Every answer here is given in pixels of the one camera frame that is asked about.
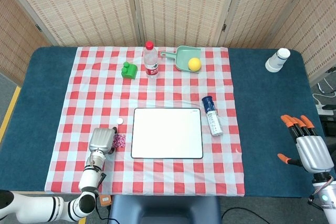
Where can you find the woven bamboo folding screen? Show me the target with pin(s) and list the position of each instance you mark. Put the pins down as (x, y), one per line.
(78, 11)

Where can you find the white rectangular board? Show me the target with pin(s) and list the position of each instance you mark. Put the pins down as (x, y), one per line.
(166, 134)

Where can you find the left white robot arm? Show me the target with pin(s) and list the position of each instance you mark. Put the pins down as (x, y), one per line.
(89, 179)

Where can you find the green toy block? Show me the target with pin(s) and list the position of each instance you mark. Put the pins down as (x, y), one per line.
(130, 71)

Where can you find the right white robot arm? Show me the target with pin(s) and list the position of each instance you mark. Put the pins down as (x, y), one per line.
(325, 197)

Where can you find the blue white cylindrical can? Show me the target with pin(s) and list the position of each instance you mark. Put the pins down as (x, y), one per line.
(212, 116)

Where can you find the yellow ball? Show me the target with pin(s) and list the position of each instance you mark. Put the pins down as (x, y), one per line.
(194, 64)

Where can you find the pink patterned small packet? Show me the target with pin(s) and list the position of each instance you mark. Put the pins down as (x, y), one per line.
(120, 141)

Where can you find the black screen hinge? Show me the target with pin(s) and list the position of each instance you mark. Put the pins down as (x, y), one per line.
(39, 27)

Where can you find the orange small device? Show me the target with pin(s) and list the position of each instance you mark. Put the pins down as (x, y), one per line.
(105, 200)

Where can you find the dark blue table cover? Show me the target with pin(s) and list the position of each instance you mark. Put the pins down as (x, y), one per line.
(262, 103)

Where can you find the left silver black-fingered robot hand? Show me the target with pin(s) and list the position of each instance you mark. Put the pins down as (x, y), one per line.
(101, 140)

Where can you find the red-capped plastic water bottle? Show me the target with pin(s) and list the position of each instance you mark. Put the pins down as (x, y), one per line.
(151, 61)

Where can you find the brown screen hinge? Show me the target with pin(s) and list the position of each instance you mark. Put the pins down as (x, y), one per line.
(224, 27)

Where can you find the black box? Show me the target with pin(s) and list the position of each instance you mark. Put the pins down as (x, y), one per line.
(330, 127)

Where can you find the right silver orange-tipped robot hand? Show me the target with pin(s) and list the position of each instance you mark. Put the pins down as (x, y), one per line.
(313, 153)

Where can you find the pale green dustpan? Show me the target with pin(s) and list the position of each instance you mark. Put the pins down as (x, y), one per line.
(183, 56)

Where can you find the metal chair frame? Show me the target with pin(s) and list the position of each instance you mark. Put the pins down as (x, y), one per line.
(320, 87)

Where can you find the blue chair seat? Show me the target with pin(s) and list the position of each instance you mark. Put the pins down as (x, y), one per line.
(162, 208)

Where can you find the white power strip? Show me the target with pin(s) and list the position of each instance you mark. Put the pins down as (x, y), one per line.
(324, 109)

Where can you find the red white checked tablecloth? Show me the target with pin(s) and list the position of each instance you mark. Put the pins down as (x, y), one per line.
(92, 98)

